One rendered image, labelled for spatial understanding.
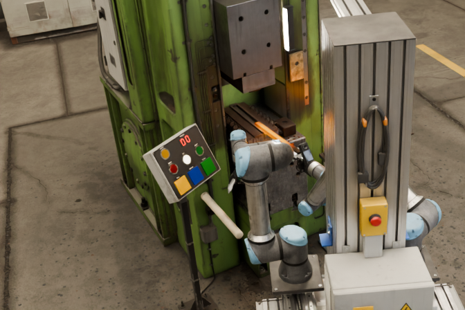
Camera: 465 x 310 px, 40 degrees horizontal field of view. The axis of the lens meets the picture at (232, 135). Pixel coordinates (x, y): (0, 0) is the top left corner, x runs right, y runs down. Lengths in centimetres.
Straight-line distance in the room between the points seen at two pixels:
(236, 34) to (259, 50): 17
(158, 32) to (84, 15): 501
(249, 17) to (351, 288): 160
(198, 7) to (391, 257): 164
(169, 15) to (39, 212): 235
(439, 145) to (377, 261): 318
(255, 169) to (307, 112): 142
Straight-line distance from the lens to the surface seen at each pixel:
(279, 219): 391
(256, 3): 332
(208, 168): 332
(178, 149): 324
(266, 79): 348
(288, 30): 359
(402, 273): 231
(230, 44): 331
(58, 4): 859
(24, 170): 573
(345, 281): 226
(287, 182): 379
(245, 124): 372
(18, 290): 446
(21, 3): 860
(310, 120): 395
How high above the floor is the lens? 276
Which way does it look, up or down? 29 degrees down
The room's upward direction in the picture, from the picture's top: 6 degrees counter-clockwise
